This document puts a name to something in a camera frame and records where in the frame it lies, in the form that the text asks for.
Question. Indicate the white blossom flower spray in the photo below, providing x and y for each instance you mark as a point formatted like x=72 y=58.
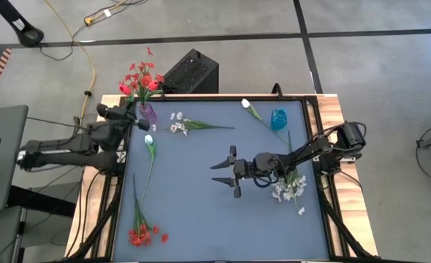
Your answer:
x=292 y=190
x=174 y=128

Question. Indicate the grey cabinet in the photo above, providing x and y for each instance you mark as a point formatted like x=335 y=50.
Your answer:
x=0 y=237

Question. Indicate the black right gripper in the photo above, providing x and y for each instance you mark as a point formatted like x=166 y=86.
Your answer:
x=243 y=168

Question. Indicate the black perforated computer tower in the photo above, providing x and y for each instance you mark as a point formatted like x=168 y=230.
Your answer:
x=191 y=73

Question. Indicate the black table frame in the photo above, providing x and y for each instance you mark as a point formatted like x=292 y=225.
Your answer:
x=219 y=98

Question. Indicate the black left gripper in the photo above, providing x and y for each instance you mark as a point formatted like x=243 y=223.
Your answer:
x=118 y=114

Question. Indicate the red tulip green stem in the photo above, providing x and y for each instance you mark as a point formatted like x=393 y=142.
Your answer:
x=125 y=89
x=152 y=85

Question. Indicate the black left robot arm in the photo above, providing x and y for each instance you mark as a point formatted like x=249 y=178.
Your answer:
x=73 y=146

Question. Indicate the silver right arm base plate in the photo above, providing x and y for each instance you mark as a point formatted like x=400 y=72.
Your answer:
x=316 y=158

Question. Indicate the purple ribbed glass vase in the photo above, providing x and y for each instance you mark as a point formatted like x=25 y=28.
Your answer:
x=148 y=114

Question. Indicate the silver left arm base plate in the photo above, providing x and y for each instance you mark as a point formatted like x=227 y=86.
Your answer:
x=121 y=157

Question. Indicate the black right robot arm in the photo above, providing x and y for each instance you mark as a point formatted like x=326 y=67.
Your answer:
x=310 y=148

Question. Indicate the teal glass vase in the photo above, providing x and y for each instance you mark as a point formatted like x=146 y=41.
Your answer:
x=278 y=120

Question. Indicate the red small-blossom flower spray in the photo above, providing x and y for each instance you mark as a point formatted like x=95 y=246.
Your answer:
x=140 y=233
x=132 y=67

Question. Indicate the grey desk top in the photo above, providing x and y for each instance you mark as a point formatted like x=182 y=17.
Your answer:
x=3 y=164

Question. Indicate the black desk leg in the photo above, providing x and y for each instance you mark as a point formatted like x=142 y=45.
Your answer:
x=40 y=202

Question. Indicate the white tulip green stem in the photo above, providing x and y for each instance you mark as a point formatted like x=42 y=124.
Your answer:
x=245 y=103
x=148 y=139

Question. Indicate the black stand base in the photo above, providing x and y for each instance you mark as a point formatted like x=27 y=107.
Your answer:
x=31 y=36

